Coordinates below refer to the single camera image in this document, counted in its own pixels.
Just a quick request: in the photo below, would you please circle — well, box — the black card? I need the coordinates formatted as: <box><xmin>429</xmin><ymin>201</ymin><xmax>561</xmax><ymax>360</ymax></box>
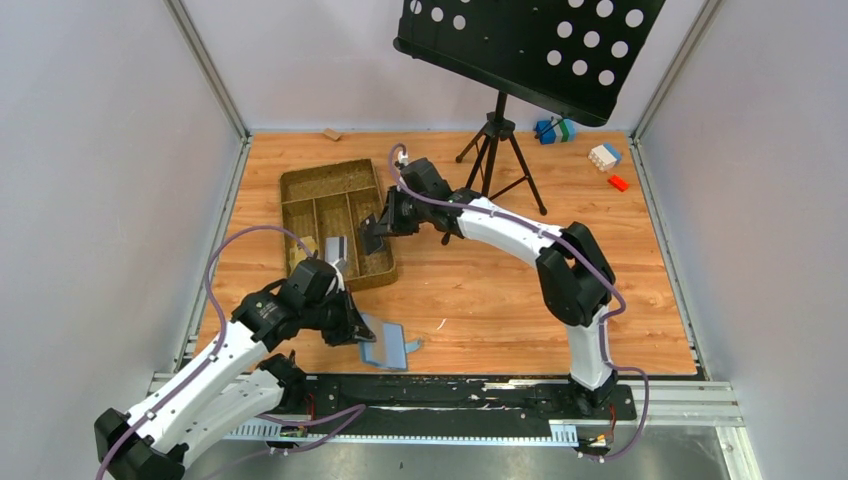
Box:
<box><xmin>358</xmin><ymin>213</ymin><xmax>386</xmax><ymax>256</ymax></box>

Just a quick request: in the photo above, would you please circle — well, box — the gold credit card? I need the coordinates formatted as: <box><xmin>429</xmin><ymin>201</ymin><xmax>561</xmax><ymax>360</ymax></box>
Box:
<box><xmin>288</xmin><ymin>236</ymin><xmax>318</xmax><ymax>273</ymax></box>

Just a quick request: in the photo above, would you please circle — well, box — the blue leather card holder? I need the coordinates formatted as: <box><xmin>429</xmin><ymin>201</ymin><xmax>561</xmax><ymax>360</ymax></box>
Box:
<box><xmin>358</xmin><ymin>314</ymin><xmax>423</xmax><ymax>372</ymax></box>

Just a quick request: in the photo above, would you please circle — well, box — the silver credit card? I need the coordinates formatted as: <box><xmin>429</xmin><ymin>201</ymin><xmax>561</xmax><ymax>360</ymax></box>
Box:
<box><xmin>323</xmin><ymin>236</ymin><xmax>349</xmax><ymax>264</ymax></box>

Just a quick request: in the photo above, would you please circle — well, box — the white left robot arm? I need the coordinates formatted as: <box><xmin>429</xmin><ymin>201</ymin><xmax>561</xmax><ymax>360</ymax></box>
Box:
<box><xmin>94</xmin><ymin>257</ymin><xmax>375</xmax><ymax>479</ymax></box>

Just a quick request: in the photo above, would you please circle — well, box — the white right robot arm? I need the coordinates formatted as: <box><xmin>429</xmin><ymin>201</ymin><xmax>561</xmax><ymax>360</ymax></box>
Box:
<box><xmin>364</xmin><ymin>158</ymin><xmax>617</xmax><ymax>407</ymax></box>

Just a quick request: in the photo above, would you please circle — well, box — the woven compartment tray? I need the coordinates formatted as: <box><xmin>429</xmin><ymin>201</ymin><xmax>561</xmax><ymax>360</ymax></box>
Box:
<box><xmin>279</xmin><ymin>158</ymin><xmax>398</xmax><ymax>291</ymax></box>

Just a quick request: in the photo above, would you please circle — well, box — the small wooden block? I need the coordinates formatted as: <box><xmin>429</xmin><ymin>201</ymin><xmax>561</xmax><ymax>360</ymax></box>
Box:
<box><xmin>322</xmin><ymin>128</ymin><xmax>343</xmax><ymax>142</ymax></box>

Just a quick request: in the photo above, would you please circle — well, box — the blue green toy block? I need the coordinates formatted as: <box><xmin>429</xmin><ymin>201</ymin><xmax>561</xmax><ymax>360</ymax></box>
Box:
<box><xmin>534</xmin><ymin>118</ymin><xmax>577</xmax><ymax>145</ymax></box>

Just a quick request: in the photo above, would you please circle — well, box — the white blue toy block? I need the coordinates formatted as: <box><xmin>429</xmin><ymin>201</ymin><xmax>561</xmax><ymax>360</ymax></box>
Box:
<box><xmin>588</xmin><ymin>143</ymin><xmax>623</xmax><ymax>172</ymax></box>

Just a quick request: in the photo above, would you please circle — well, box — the red toy block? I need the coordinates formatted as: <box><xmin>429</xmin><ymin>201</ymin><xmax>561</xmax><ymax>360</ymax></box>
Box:
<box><xmin>608</xmin><ymin>175</ymin><xmax>630</xmax><ymax>192</ymax></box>

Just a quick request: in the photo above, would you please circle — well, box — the black music stand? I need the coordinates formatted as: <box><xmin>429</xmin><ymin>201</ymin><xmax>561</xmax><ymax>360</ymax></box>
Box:
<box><xmin>393</xmin><ymin>0</ymin><xmax>664</xmax><ymax>195</ymax></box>

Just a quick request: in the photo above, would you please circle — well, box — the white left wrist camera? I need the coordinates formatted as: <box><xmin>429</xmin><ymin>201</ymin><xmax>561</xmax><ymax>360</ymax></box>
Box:
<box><xmin>327</xmin><ymin>258</ymin><xmax>348</xmax><ymax>291</ymax></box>

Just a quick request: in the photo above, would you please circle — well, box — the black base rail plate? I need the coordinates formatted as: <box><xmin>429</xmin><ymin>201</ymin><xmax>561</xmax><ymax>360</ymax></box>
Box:
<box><xmin>271</xmin><ymin>374</ymin><xmax>637</xmax><ymax>438</ymax></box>

